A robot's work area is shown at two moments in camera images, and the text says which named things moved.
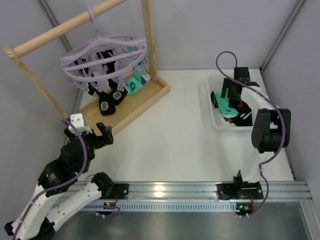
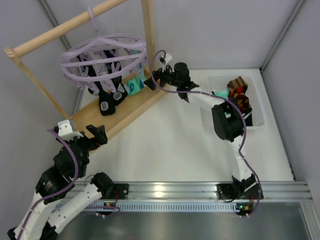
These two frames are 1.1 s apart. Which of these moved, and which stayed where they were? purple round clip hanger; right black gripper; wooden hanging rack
Moved: right black gripper
Stayed: wooden hanging rack; purple round clip hanger
